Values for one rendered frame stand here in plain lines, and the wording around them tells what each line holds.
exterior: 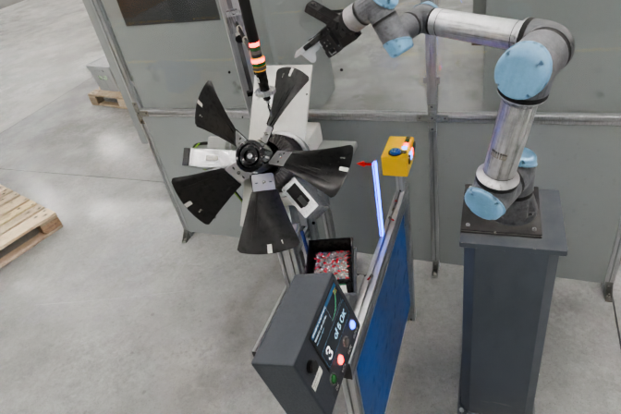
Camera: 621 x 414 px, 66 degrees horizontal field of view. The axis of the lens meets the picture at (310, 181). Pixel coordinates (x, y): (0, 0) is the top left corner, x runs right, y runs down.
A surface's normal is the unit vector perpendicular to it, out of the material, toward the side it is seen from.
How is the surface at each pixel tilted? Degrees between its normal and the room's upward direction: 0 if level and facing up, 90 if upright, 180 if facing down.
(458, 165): 90
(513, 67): 85
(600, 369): 0
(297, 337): 15
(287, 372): 90
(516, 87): 85
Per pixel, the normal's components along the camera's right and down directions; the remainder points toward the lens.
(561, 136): -0.33, 0.58
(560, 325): -0.16, -0.82
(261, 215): 0.32, -0.08
